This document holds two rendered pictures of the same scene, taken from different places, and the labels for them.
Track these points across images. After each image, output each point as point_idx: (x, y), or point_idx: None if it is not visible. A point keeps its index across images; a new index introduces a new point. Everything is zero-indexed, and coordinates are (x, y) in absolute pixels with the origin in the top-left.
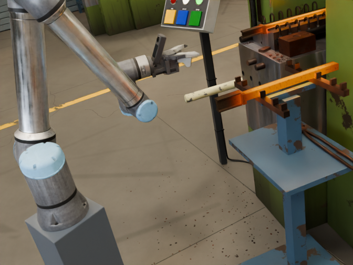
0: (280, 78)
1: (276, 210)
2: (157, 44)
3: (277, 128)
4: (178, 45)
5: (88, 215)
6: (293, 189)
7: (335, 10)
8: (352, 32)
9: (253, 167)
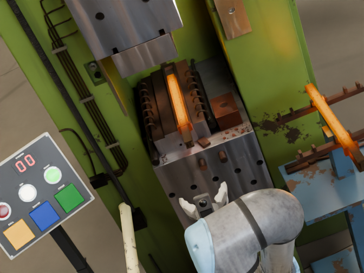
0: (258, 143)
1: None
2: (208, 207)
3: (335, 163)
4: (182, 203)
5: None
6: None
7: (246, 56)
8: (275, 61)
9: None
